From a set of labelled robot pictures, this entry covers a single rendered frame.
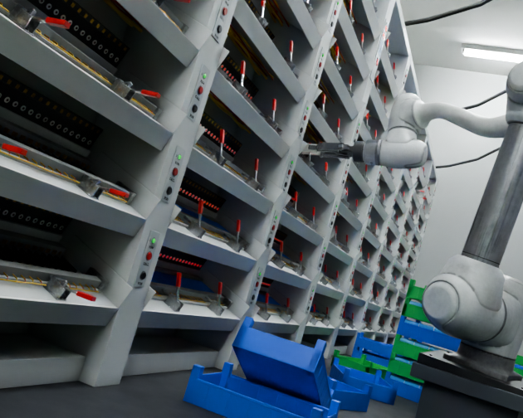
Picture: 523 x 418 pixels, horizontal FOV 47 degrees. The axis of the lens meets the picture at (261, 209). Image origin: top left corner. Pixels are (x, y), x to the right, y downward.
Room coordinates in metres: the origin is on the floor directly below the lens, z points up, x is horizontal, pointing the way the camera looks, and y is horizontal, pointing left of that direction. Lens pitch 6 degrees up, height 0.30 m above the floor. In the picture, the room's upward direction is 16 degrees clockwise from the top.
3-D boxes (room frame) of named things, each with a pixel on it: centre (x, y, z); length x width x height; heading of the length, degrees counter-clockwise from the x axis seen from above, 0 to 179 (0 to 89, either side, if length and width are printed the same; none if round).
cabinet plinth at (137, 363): (2.33, -0.07, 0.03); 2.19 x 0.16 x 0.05; 159
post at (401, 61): (3.30, -0.47, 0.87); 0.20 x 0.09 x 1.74; 69
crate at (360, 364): (2.99, -0.69, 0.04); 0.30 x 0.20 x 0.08; 140
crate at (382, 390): (2.38, -0.55, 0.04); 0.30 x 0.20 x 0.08; 179
